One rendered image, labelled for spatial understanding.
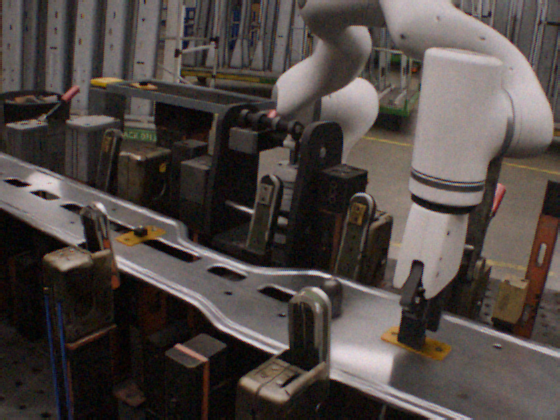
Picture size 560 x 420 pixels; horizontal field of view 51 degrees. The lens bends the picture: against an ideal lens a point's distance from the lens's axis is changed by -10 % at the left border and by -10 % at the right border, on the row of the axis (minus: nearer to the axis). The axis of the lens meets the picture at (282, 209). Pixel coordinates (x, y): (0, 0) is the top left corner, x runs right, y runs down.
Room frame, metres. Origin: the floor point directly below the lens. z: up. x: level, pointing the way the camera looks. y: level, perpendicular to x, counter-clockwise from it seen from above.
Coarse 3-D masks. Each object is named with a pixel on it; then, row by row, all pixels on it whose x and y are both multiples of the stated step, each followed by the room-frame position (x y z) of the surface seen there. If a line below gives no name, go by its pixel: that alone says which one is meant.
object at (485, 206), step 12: (492, 168) 0.76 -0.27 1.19; (492, 180) 0.76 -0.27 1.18; (492, 192) 0.75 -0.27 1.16; (480, 204) 0.77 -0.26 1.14; (492, 204) 0.76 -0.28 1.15; (468, 216) 0.77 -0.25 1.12; (480, 216) 0.76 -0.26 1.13; (468, 228) 0.77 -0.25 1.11; (480, 228) 0.75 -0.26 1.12; (468, 240) 0.76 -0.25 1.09; (480, 240) 0.74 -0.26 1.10; (480, 252) 0.75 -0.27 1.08; (468, 276) 0.74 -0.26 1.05
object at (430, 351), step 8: (392, 328) 0.67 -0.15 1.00; (384, 336) 0.65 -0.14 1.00; (392, 336) 0.65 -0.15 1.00; (424, 336) 0.64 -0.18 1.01; (400, 344) 0.63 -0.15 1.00; (424, 344) 0.64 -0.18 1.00; (432, 344) 0.64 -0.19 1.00; (440, 344) 0.64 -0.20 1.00; (448, 344) 0.64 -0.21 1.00; (416, 352) 0.62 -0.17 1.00; (424, 352) 0.62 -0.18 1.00; (432, 352) 0.62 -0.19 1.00; (440, 352) 0.62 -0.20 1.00; (448, 352) 0.62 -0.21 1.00; (440, 360) 0.61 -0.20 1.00
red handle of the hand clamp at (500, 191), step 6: (498, 186) 0.85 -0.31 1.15; (498, 192) 0.84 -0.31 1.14; (504, 192) 0.85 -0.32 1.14; (498, 198) 0.83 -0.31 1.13; (498, 204) 0.83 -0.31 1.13; (492, 210) 0.82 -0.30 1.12; (492, 216) 0.82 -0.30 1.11; (468, 246) 0.77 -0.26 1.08; (468, 252) 0.76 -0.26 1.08; (462, 258) 0.76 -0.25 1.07; (468, 258) 0.75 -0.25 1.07; (462, 264) 0.75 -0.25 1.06; (468, 264) 0.75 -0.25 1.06
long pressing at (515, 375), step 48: (0, 192) 1.03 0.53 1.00; (48, 192) 1.06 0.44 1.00; (96, 192) 1.08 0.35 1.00; (192, 288) 0.74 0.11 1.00; (240, 288) 0.75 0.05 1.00; (288, 288) 0.77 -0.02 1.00; (240, 336) 0.64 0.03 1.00; (288, 336) 0.64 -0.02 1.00; (336, 336) 0.65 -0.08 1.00; (432, 336) 0.66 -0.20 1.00; (480, 336) 0.67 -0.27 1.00; (336, 384) 0.56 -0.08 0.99; (384, 384) 0.55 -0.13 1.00; (432, 384) 0.55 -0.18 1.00; (480, 384) 0.56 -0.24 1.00; (528, 384) 0.56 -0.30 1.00
